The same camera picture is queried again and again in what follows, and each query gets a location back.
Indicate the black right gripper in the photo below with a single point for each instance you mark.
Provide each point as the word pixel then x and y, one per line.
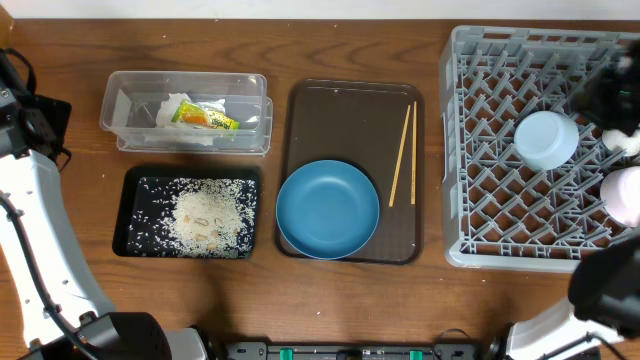
pixel 600 93

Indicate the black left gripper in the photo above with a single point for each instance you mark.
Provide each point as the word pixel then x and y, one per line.
pixel 51 112

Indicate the white plastic cup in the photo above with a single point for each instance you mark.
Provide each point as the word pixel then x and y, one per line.
pixel 615 140

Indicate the light blue small bowl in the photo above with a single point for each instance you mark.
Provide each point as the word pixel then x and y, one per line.
pixel 545 140

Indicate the pink bowl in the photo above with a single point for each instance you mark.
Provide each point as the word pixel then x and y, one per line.
pixel 620 193

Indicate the white paper napkin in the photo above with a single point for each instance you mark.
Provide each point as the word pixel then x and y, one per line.
pixel 163 120

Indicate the yellow green snack wrapper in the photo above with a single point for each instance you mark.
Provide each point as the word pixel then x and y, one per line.
pixel 211 115

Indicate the white rice pile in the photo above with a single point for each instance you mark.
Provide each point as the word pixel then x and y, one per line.
pixel 192 218

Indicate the wooden chopstick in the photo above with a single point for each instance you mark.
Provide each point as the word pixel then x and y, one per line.
pixel 413 153
pixel 399 158

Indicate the dark blue plate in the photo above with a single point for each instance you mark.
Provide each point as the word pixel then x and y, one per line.
pixel 327 209

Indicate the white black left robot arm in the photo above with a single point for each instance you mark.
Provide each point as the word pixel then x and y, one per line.
pixel 66 314

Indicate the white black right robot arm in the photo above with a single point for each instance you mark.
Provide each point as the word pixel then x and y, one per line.
pixel 602 306

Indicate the grey dishwasher rack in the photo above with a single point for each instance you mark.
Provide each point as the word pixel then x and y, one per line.
pixel 497 212

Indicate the clear plastic container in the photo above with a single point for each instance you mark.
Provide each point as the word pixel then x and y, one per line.
pixel 132 98

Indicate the black plastic tray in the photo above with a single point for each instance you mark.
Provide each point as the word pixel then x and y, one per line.
pixel 122 215

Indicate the dark brown serving tray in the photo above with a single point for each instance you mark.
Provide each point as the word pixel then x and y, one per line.
pixel 360 123

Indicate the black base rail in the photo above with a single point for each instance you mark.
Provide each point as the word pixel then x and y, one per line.
pixel 263 351

